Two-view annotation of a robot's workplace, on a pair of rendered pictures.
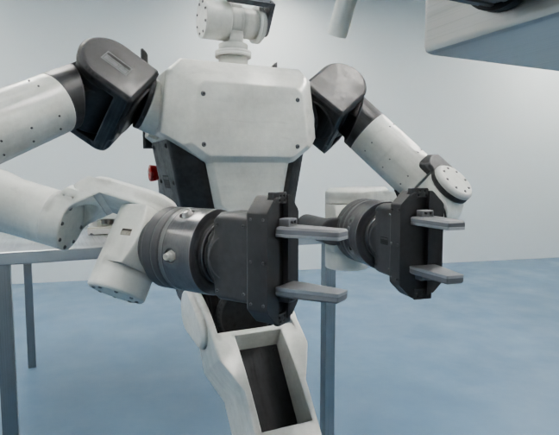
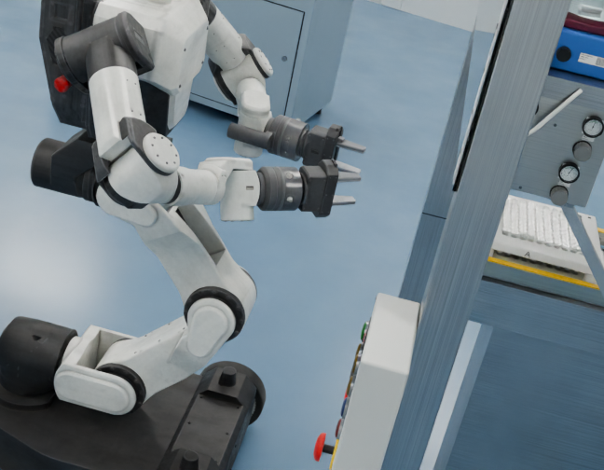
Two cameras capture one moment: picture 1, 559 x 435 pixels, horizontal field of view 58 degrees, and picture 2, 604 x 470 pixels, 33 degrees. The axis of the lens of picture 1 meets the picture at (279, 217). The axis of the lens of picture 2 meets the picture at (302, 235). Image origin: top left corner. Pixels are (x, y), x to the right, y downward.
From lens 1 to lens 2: 1.84 m
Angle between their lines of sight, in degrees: 61
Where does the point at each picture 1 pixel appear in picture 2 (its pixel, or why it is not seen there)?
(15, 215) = (206, 195)
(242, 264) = (320, 196)
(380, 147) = (220, 37)
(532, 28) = not seen: hidden behind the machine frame
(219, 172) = (176, 100)
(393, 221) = (327, 145)
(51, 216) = (221, 190)
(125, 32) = not seen: outside the picture
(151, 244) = (278, 195)
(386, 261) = (314, 162)
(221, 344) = (175, 220)
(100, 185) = (232, 164)
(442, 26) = not seen: hidden behind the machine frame
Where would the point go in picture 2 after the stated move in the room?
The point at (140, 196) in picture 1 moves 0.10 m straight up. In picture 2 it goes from (247, 164) to (255, 117)
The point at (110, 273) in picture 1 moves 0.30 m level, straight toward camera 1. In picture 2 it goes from (249, 212) to (397, 260)
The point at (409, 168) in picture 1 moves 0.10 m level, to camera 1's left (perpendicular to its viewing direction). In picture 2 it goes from (236, 52) to (208, 60)
